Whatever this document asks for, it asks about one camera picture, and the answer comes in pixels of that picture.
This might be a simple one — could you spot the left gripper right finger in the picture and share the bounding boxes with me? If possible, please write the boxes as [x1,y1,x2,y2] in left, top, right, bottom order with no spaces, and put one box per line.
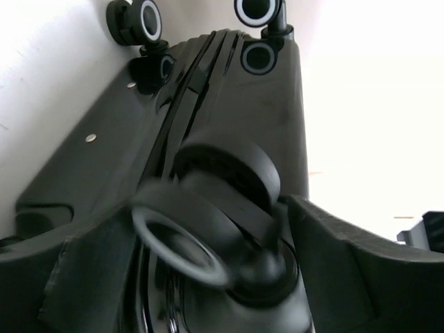
[287,196,443,332]

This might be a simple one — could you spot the black space-print suitcase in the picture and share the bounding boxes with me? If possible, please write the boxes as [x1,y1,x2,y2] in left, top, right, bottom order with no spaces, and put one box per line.
[1,1,314,332]

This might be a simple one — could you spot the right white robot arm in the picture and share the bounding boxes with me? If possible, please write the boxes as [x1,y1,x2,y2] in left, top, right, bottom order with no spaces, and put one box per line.
[397,211,444,253]

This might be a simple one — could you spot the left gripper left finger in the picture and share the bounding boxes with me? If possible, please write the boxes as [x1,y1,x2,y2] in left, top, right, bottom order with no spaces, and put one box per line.
[1,209,136,332]

